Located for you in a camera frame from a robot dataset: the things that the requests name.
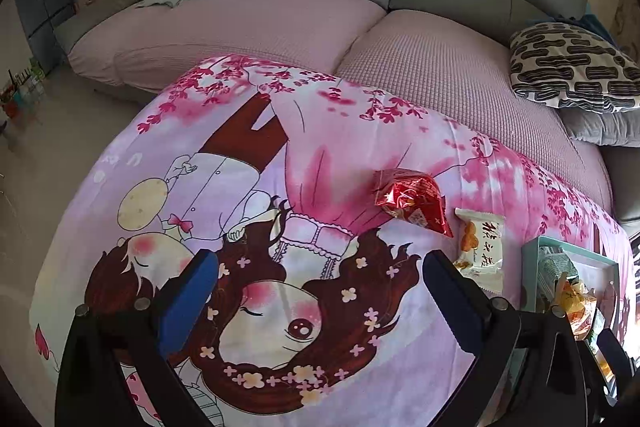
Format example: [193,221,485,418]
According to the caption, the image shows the pink sofa cover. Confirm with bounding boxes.
[66,0,613,212]

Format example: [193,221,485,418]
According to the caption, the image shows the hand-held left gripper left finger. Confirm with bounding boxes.
[55,248,221,427]

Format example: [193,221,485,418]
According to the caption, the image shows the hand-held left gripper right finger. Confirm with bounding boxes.
[422,249,588,427]

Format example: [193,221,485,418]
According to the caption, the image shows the floor toy clutter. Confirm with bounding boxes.
[0,64,48,122]

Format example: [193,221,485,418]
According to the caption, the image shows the red snack packet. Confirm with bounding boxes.
[372,168,454,239]

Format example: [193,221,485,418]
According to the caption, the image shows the printed cartoon blanket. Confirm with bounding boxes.
[27,53,640,427]

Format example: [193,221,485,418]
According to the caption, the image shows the teal box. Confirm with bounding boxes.
[520,234,623,388]

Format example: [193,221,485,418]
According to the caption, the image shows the grey pillow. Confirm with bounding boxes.
[560,107,640,148]

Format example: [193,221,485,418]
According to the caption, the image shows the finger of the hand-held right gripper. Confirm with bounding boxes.
[582,328,636,408]

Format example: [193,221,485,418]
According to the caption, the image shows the grey blue cabinet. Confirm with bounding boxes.
[12,0,78,68]

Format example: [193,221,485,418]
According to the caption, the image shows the black white patterned pillow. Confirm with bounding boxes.
[509,22,640,112]

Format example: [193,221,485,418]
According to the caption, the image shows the cream snack packet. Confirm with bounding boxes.
[452,208,507,295]

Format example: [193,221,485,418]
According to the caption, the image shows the blue cloth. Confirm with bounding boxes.
[530,12,618,42]

